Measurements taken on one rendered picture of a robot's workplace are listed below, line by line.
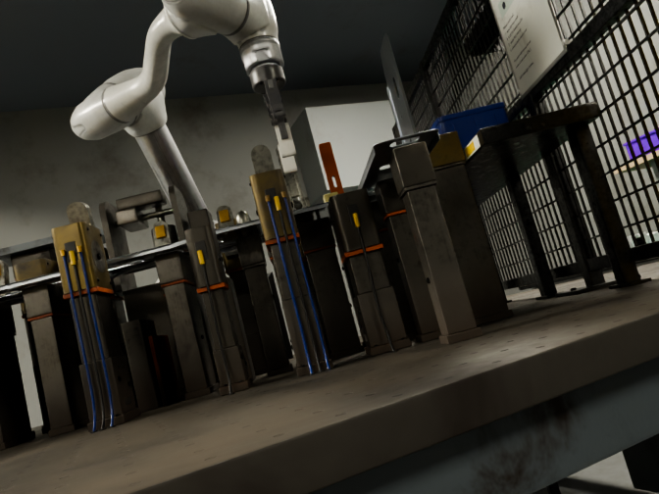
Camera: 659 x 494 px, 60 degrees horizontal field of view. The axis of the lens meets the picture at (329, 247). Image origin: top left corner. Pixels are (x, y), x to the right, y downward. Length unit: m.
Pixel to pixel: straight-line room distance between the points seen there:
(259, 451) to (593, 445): 0.33
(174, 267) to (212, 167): 3.53
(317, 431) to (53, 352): 0.87
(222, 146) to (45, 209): 1.39
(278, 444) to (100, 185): 4.18
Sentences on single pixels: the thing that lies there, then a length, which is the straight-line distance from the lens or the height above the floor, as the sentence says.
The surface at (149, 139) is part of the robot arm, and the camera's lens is 1.81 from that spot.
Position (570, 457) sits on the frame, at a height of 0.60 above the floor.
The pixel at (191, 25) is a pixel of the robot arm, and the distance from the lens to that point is 1.24.
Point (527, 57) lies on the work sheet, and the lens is 1.34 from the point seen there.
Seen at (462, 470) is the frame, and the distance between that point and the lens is 0.52.
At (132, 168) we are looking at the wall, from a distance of 4.58.
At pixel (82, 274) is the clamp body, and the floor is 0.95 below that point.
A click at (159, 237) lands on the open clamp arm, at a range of 1.37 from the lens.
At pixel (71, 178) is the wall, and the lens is 4.55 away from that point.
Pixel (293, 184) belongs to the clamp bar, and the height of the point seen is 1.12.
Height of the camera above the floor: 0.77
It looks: 8 degrees up
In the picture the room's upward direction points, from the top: 15 degrees counter-clockwise
